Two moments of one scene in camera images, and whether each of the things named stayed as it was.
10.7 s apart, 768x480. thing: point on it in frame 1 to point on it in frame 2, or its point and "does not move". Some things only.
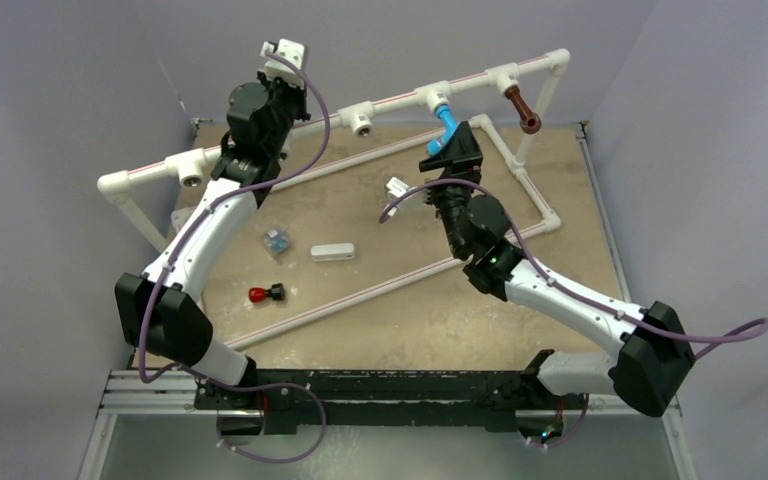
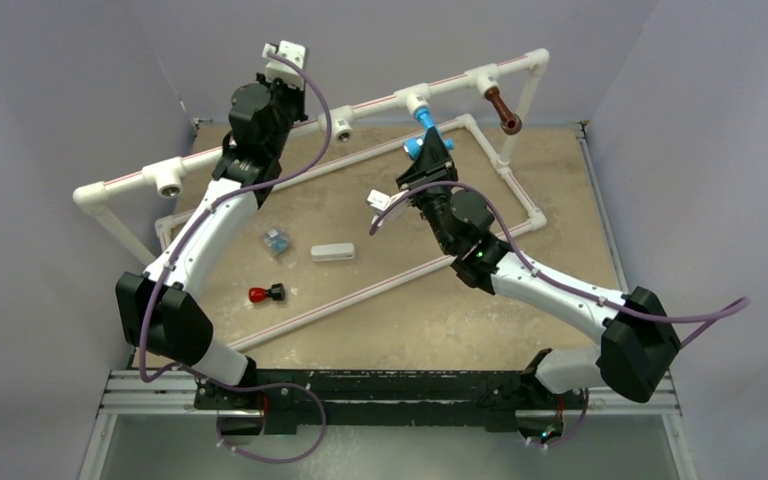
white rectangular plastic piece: (332, 252) does not move
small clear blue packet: (276, 241) does not move
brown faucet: (530, 121) to (510, 122)
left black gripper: (299, 94) does not move
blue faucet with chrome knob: (449, 126) to (413, 146)
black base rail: (472, 399) does not move
